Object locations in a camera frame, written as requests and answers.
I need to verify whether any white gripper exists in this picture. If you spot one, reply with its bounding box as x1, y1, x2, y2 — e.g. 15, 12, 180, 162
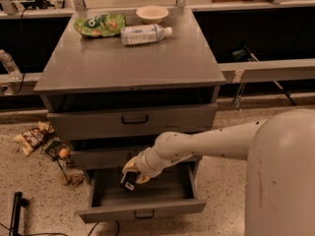
122, 147, 170, 184

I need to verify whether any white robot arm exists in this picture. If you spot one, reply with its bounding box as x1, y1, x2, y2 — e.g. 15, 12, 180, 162
122, 109, 315, 236

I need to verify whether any grey middle drawer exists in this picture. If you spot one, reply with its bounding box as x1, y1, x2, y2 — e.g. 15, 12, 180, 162
69, 141, 207, 169

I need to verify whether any grey drawer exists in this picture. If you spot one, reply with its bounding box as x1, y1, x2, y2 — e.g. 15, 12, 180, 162
48, 103, 218, 141
77, 162, 206, 223
69, 141, 207, 169

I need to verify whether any grey bottom drawer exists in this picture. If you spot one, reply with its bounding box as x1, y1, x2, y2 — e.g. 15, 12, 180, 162
77, 162, 206, 223

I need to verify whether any grey top drawer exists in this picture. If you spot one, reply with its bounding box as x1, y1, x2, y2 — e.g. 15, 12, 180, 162
48, 103, 218, 141

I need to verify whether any grey drawer cabinet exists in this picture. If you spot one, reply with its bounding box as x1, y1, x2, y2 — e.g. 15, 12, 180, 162
32, 7, 226, 185

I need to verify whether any orange ball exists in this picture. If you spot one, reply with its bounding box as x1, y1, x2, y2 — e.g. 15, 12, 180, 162
59, 148, 70, 158

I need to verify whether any plastic bottle on floor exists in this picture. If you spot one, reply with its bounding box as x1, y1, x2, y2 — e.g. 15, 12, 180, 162
52, 159, 70, 185

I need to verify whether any dark green snack bag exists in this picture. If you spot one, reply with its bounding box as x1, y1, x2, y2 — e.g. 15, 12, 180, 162
40, 137, 70, 161

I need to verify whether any brown snack bag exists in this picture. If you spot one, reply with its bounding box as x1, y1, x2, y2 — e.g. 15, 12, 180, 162
14, 122, 54, 156

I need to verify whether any black stand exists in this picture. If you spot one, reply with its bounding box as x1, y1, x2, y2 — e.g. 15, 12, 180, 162
8, 192, 30, 236

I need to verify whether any clear plastic water bottle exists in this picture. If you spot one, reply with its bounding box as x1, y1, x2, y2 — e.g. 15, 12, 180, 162
121, 24, 172, 46

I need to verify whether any green chip bag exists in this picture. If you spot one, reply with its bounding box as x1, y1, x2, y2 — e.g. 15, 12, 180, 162
73, 14, 126, 37

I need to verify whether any white bowl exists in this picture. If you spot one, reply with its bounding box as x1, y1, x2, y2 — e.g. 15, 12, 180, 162
136, 5, 169, 25

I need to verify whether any black floor cable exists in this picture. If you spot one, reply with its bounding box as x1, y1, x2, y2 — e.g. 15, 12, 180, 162
87, 220, 121, 236

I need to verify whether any plastic bottle on rail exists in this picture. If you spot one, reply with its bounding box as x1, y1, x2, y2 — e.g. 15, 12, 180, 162
0, 49, 22, 81

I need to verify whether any grey metal rail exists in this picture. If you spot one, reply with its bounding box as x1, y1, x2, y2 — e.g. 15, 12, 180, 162
219, 59, 315, 84

